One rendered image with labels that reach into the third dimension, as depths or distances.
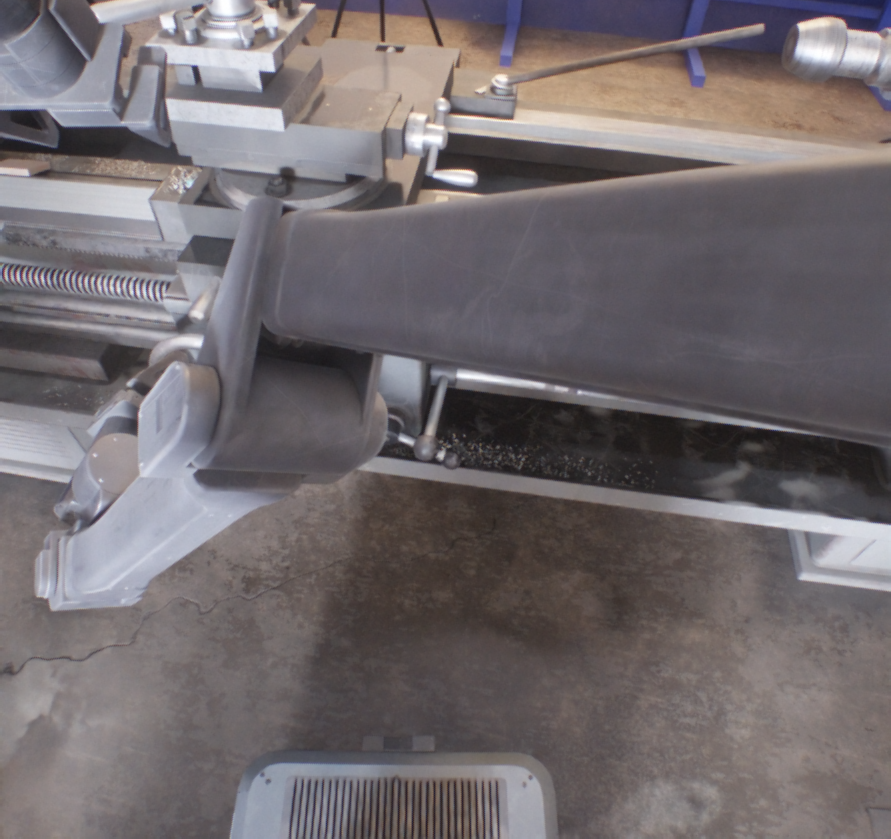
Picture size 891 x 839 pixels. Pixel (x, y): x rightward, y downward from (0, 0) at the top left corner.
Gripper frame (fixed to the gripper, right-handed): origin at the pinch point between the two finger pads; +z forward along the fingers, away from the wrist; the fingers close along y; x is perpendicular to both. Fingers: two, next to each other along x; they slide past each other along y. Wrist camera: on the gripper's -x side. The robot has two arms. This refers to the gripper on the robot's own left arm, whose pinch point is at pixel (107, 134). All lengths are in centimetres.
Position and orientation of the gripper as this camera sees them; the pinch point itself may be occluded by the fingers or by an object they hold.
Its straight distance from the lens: 62.9
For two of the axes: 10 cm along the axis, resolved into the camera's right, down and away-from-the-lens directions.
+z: -0.2, 1.7, 9.9
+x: -0.1, 9.9, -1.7
